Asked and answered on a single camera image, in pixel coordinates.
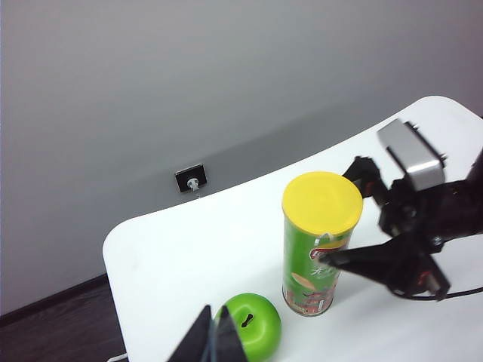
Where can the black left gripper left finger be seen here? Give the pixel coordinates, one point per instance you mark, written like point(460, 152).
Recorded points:
point(196, 339)

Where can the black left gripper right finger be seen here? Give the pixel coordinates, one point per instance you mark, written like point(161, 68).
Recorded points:
point(228, 341)

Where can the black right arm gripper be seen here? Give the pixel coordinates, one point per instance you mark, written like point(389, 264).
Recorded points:
point(405, 215)

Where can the green chips can yellow lid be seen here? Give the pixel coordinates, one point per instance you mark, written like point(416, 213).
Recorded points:
point(305, 241)

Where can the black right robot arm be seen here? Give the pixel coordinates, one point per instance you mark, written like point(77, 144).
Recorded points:
point(469, 207)

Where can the green apple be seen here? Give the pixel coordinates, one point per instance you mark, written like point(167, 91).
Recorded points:
point(260, 332)

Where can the white plug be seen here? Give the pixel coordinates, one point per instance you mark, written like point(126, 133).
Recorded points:
point(192, 184)

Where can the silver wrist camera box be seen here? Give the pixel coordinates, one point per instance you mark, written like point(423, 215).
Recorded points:
point(411, 151)

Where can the black wall outlet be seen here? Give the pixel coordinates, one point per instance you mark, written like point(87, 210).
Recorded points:
point(183, 177)

